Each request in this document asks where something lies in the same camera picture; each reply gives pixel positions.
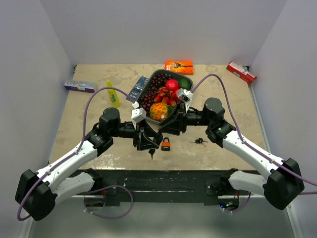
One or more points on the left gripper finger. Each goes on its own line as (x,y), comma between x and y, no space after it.
(151,134)
(145,144)

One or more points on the orange razor box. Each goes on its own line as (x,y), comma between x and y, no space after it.
(181,67)

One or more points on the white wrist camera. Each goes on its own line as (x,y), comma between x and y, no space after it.
(138,114)
(185,95)

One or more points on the green avocado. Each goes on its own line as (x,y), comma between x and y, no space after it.
(184,84)

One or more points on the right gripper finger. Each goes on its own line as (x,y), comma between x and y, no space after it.
(172,128)
(174,120)

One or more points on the dark red grape bunch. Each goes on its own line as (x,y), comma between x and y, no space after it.
(146,98)

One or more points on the black base frame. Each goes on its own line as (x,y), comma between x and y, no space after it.
(144,186)

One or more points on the grey fruit tray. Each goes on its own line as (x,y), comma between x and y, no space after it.
(175,76)

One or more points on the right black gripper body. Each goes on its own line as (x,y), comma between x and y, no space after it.
(183,121)

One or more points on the blue blister pack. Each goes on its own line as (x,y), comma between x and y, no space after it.
(137,89)

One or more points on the large black key bunch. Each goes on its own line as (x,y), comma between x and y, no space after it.
(152,152)

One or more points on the red pomegranate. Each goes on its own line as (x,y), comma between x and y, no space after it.
(172,85)

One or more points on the red apple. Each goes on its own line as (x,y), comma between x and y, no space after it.
(177,93)

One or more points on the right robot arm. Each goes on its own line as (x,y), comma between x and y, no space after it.
(278,180)

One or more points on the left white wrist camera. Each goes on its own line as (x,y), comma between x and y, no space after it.
(138,114)

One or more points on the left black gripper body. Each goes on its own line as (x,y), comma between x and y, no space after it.
(138,132)

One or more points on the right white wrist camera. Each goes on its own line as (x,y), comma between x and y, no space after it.
(185,95)

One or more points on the red white box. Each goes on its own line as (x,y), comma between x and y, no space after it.
(242,73)

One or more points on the small black key bunch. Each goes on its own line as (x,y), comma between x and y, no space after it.
(199,141)

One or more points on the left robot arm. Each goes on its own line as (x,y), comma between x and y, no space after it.
(39,192)

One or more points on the red strawberry cluster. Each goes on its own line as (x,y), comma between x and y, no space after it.
(163,95)

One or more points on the yellow glue bottle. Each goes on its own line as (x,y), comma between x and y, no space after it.
(113,95)

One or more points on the orange black padlock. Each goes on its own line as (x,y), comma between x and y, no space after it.
(165,145)

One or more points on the purple white toothpaste box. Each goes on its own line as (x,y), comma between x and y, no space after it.
(80,86)

